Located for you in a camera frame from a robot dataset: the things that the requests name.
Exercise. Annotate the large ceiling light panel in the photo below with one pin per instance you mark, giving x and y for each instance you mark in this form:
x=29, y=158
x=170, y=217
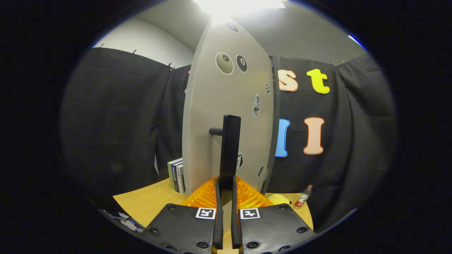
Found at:
x=240, y=7

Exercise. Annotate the white paper scraps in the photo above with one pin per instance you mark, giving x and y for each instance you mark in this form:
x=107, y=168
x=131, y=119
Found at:
x=129, y=222

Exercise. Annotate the black backdrop cloth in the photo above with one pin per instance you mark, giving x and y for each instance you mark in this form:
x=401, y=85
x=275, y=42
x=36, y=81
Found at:
x=113, y=123

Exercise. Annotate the clear bottle red label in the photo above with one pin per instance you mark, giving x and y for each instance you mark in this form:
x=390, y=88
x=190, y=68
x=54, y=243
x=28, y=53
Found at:
x=303, y=198

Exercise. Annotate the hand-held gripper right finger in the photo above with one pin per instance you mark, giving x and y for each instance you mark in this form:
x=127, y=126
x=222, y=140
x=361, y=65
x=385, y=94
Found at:
x=235, y=218

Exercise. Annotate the green spine book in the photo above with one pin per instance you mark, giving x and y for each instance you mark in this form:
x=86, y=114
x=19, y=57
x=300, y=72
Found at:
x=171, y=174

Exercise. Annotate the yellow plush toy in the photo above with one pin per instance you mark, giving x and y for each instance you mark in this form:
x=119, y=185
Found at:
x=279, y=199

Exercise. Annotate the small ceiling light strip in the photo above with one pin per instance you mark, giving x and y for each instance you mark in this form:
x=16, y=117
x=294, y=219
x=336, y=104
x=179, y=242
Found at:
x=356, y=41

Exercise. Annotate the blue spine book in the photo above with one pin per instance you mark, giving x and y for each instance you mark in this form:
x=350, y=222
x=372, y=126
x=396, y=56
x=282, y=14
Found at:
x=177, y=178

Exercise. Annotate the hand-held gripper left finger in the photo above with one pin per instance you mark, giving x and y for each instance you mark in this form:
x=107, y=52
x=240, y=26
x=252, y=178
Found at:
x=219, y=218

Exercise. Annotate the dark grey shoe cabinet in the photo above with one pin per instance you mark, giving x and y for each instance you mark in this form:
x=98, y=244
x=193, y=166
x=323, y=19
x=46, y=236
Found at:
x=274, y=148

